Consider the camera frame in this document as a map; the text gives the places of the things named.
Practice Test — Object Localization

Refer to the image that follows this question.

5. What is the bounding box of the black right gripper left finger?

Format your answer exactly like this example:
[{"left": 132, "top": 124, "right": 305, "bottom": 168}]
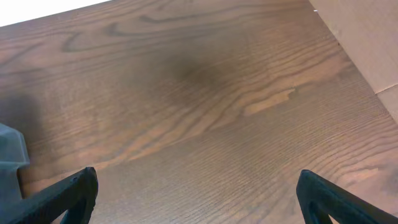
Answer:
[{"left": 1, "top": 167, "right": 98, "bottom": 224}]

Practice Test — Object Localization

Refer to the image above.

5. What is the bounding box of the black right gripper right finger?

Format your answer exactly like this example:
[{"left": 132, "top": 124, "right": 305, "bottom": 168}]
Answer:
[{"left": 296, "top": 169, "right": 397, "bottom": 224}]

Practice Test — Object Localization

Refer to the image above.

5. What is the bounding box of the clear plastic storage bin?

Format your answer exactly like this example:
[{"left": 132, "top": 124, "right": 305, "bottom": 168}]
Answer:
[{"left": 0, "top": 124, "right": 30, "bottom": 210}]

